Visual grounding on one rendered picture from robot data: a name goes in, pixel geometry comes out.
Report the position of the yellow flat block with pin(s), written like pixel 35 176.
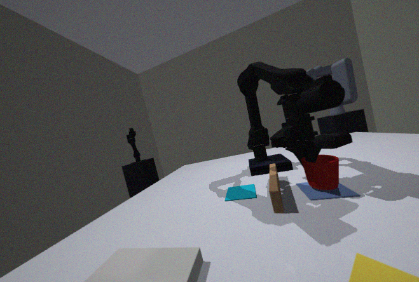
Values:
pixel 366 269

